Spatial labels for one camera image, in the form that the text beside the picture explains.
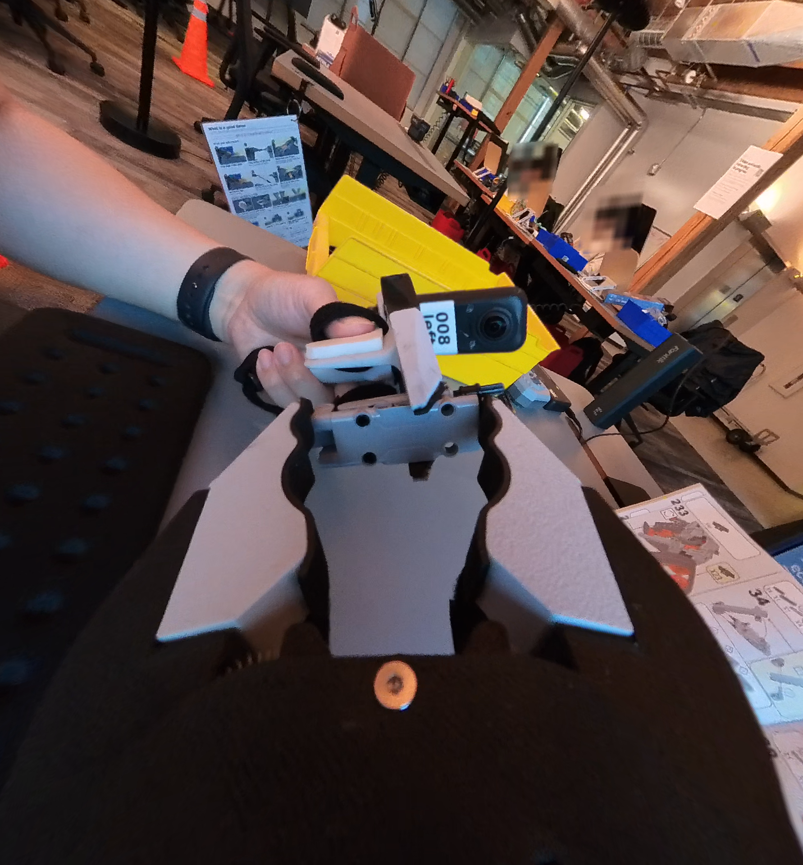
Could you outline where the black pole stand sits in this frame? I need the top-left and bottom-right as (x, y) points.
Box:
(99, 0), (183, 160)

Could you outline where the silver ventilation duct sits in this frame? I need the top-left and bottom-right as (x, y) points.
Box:
(662, 0), (803, 68)

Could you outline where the blue bin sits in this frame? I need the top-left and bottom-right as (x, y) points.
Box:
(614, 297), (674, 349)
(535, 228), (589, 273)

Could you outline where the white paper notice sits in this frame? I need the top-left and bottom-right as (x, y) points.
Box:
(693, 145), (784, 220)

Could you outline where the yellow storage bin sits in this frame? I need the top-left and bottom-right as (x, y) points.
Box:
(305, 174), (561, 387)

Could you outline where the black studded mat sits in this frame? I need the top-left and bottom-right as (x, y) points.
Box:
(0, 307), (214, 832)

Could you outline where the small grey brick part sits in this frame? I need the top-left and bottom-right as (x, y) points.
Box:
(506, 373), (573, 414)

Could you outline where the wooden workbench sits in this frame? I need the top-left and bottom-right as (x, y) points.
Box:
(454, 161), (676, 352)

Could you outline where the grey topped table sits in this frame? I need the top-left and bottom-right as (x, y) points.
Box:
(272, 50), (471, 204)

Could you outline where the photo instruction sign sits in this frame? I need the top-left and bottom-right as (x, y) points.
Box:
(201, 115), (315, 249)

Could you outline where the person's left hand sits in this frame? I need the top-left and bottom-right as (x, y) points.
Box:
(212, 260), (389, 410)

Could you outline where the brown cardboard sheet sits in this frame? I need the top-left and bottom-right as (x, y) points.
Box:
(330, 23), (417, 123)

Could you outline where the black wristband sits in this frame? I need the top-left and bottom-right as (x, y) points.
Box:
(176, 246), (254, 342)

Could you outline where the orange traffic cone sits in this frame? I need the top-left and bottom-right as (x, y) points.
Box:
(172, 0), (217, 89)

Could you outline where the black rectangular case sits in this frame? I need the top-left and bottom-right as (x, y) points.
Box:
(583, 331), (704, 431)

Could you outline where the black bag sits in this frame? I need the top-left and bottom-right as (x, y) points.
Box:
(652, 321), (766, 416)

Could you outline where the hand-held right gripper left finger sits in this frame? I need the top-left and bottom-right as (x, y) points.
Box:
(155, 399), (331, 656)

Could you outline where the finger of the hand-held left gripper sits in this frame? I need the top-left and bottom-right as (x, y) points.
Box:
(387, 306), (447, 415)

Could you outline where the black cable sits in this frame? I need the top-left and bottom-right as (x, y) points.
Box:
(564, 404), (649, 467)

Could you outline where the person's left forearm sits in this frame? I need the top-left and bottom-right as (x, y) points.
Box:
(0, 47), (200, 319)

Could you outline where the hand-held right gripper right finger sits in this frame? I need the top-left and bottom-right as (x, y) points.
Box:
(452, 395), (635, 653)

